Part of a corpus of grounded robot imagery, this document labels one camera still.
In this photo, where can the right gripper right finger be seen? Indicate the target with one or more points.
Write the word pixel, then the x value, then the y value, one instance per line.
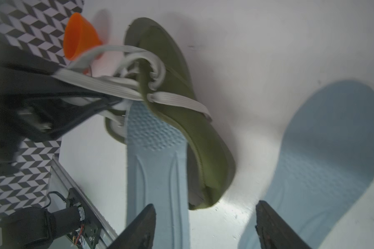
pixel 273 231

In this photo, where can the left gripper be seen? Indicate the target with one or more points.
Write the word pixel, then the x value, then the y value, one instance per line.
pixel 31 103

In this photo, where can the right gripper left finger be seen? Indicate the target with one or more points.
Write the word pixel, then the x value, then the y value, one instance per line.
pixel 139 234

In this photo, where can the blue insole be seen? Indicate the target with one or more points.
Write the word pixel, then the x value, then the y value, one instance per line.
pixel 157 175
pixel 326 160

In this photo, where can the green shoe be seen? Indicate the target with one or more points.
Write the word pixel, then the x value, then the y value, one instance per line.
pixel 150 68

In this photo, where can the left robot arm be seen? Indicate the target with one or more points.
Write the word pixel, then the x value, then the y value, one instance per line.
pixel 36 227

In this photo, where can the orange plastic cup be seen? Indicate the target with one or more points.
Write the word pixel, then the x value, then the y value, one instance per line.
pixel 79 37

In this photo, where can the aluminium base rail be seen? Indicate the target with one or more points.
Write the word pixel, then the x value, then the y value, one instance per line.
pixel 93 231

